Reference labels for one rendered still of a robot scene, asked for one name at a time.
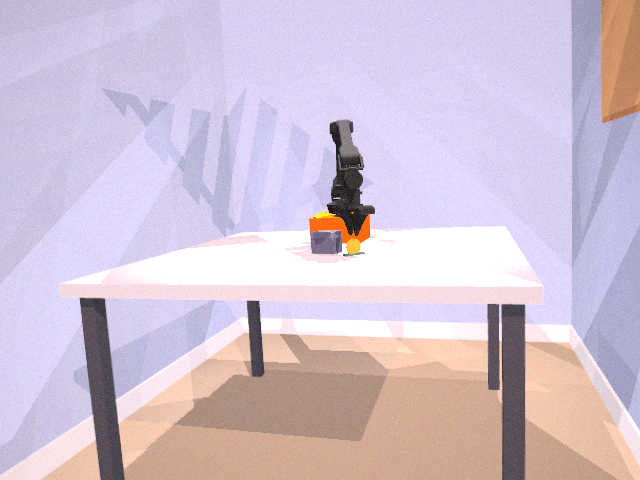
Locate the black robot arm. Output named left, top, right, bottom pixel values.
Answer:
left=327, top=119, right=364, bottom=217

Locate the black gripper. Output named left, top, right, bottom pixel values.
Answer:
left=338, top=188, right=375, bottom=236

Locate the gold coin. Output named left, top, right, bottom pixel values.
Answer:
left=346, top=238, right=361, bottom=254

